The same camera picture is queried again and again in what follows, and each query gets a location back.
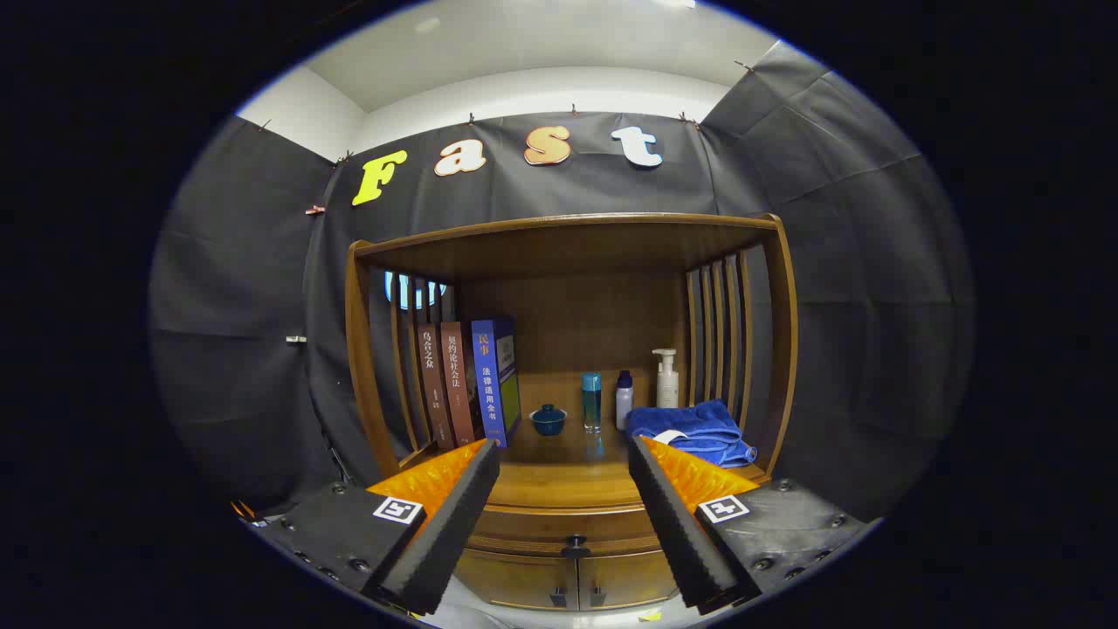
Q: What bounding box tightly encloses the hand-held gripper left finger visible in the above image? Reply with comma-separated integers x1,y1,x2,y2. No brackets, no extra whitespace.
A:
253,439,501,616

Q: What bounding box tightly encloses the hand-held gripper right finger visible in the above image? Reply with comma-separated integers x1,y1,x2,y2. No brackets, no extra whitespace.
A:
627,434,874,616

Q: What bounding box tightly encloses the wooden drawer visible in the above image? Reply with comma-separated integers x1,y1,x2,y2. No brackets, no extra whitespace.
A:
472,504,663,556

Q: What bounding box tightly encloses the wooden cabinet door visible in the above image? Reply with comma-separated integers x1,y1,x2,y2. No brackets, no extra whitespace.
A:
454,549,577,611
578,549,682,610

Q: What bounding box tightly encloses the wooden cabinet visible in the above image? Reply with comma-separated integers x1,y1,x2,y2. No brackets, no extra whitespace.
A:
345,212,800,612

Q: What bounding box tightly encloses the blue folded towel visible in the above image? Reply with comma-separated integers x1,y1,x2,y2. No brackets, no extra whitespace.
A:
625,399,758,468

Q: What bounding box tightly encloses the reddish brown book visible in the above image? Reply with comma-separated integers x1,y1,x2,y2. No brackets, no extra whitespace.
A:
439,321,480,446

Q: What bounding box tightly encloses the white pump bottle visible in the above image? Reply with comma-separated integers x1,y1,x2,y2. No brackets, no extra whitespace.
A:
652,349,680,410

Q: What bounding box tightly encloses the dark brown book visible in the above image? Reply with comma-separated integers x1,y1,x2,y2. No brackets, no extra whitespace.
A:
418,323,455,451

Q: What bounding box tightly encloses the thick blue book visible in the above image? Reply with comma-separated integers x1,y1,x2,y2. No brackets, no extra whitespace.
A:
471,316,522,448

